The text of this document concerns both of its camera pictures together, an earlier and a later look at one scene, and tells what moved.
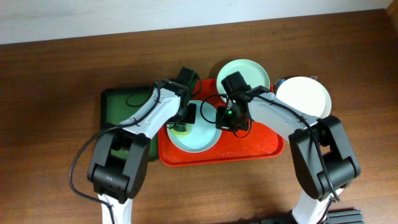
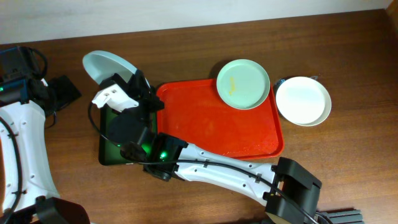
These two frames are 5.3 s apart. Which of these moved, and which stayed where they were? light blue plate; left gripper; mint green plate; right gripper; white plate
Moved: light blue plate; right gripper; left gripper
Stayed: white plate; mint green plate
